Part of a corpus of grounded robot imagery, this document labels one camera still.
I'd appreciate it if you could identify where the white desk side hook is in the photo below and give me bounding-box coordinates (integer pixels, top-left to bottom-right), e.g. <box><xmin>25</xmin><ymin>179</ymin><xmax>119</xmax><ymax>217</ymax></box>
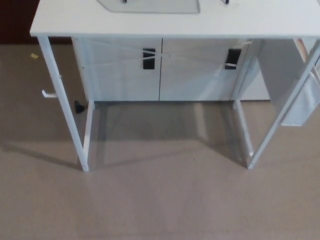
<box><xmin>40</xmin><ymin>89</ymin><xmax>58</xmax><ymax>99</ymax></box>

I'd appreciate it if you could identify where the white low cabinet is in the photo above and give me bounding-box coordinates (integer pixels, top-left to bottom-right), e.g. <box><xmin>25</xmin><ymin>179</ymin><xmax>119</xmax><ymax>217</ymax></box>
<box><xmin>71</xmin><ymin>37</ymin><xmax>251</xmax><ymax>102</ymax></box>

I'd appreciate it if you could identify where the black rubber door stopper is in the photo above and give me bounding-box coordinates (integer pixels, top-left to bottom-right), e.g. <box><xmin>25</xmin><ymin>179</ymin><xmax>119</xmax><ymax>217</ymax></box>
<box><xmin>73</xmin><ymin>100</ymin><xmax>86</xmax><ymax>114</ymax></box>

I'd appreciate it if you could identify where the cream white side cabinet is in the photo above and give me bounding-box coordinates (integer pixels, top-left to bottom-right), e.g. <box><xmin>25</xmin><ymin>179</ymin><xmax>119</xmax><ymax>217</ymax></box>
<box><xmin>241</xmin><ymin>39</ymin><xmax>272</xmax><ymax>101</ymax></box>

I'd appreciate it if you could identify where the dark brown wooden panel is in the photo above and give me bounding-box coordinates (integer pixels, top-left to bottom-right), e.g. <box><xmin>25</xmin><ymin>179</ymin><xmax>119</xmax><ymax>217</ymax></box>
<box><xmin>0</xmin><ymin>0</ymin><xmax>73</xmax><ymax>46</ymax></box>

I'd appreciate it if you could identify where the white metal frame desk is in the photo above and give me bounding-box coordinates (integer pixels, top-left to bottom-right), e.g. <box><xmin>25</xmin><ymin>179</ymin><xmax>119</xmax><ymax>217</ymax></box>
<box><xmin>29</xmin><ymin>0</ymin><xmax>320</xmax><ymax>173</ymax></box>

